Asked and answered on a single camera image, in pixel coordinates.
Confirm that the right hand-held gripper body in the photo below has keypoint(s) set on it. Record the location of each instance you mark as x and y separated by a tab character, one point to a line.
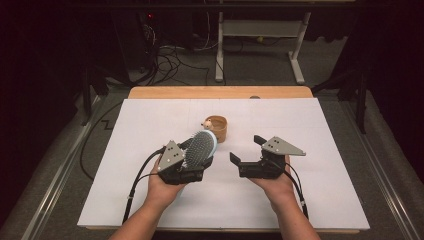
266	166

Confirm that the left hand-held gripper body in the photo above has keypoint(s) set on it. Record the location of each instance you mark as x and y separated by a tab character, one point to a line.
171	156

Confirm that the light blue hairbrush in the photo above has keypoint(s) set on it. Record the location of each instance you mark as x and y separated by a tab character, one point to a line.
200	148

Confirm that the small wooden cup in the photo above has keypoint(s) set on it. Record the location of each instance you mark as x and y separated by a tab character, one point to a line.
220	133

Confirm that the person's right hand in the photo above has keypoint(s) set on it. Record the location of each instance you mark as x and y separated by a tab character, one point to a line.
280	190

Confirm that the person's left hand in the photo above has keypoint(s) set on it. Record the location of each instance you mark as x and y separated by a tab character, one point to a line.
161	191

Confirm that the small cream animal figurine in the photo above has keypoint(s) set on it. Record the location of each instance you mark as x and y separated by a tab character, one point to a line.
208	125

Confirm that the white table sheet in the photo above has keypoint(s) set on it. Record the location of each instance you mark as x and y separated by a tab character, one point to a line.
150	116

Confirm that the black metal stand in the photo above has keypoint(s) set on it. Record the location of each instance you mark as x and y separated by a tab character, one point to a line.
361	106
87	100

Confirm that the dark computer tower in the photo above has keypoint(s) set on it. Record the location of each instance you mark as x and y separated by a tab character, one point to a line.
133	43

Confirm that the white metal desk frame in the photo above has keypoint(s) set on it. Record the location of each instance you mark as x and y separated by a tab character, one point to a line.
263	28

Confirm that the aluminium floor rail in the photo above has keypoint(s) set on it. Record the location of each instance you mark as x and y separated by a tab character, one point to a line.
383	186
56	180

